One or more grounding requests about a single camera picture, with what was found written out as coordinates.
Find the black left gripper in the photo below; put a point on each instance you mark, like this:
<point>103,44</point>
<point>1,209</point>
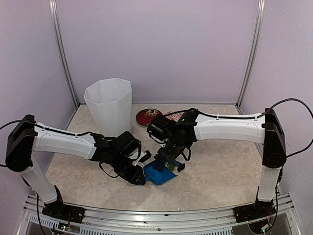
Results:
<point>138,173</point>

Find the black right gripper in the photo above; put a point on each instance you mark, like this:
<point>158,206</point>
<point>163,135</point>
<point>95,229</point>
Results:
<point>169,158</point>

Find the blue dustpan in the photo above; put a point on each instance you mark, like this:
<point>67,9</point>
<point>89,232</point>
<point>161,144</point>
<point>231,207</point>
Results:
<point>159,178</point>

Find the blue hand brush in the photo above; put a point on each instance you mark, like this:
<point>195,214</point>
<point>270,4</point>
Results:
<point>158,163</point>

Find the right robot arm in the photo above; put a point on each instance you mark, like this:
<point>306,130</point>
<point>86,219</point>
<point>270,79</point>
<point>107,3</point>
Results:
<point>260,128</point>

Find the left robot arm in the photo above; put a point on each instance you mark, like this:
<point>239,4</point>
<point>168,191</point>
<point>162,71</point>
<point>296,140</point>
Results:
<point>122,153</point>

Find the small black paper scrap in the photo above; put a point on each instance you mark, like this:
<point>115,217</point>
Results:
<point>181,167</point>

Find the pink patterned bowl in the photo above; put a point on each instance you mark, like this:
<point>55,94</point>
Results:
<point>172,116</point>

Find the red floral plate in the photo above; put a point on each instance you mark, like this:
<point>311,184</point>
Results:
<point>145,116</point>

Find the white plastic trash bin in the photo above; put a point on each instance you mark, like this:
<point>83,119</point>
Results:
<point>110,102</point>

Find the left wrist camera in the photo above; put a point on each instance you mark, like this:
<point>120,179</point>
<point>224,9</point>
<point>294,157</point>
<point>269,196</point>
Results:
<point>140,158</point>

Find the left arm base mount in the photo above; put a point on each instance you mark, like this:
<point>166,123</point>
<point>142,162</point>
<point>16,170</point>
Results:
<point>59,210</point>

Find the aluminium front rail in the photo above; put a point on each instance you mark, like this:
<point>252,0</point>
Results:
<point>220,221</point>

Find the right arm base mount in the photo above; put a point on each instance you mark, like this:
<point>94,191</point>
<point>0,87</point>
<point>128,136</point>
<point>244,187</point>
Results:
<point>256,210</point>

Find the right aluminium corner post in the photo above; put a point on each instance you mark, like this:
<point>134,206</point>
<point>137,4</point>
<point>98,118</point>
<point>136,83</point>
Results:
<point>252,52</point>

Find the aluminium corner post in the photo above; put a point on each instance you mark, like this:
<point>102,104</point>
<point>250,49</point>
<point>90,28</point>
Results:
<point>252,52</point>
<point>62,52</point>

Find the left aluminium corner post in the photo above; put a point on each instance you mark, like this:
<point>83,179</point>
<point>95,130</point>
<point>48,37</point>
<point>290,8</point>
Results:
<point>62,52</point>

